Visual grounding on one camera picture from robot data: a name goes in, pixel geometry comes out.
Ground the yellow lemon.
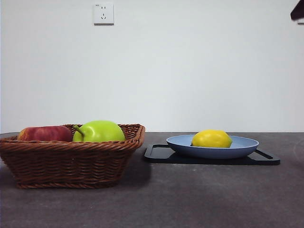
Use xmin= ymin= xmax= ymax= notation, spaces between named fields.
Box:
xmin=191 ymin=129 xmax=233 ymax=149

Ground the pale blue plate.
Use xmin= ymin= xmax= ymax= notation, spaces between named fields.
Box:
xmin=166 ymin=134 xmax=260 ymax=160

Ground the brown wicker basket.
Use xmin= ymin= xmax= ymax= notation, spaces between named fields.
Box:
xmin=0 ymin=123 xmax=146 ymax=190

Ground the green apple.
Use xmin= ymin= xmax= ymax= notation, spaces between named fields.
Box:
xmin=72 ymin=120 xmax=126 ymax=143

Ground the dark rectangular tray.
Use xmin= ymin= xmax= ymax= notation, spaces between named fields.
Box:
xmin=143 ymin=143 xmax=281 ymax=166

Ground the red apple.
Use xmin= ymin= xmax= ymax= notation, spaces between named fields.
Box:
xmin=17 ymin=125 xmax=73 ymax=143

